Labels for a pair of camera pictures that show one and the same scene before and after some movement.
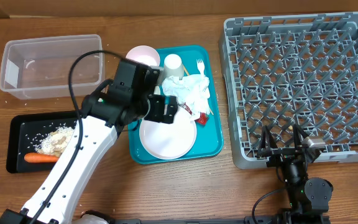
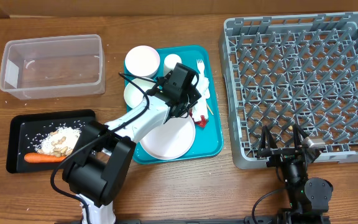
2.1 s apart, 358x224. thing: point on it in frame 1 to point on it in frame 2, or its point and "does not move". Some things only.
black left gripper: (155, 114) to (194, 94)
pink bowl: (144, 54) does not move
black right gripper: (279, 155) does not move
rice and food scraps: (54, 142) does not move
